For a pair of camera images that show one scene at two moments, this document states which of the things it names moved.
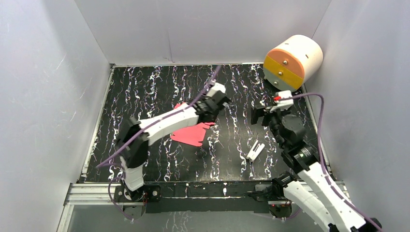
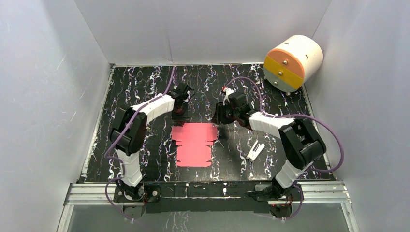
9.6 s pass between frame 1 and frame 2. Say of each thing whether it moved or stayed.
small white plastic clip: stayed
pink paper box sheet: moved
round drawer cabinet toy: stayed
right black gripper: moved
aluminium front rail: stayed
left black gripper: moved
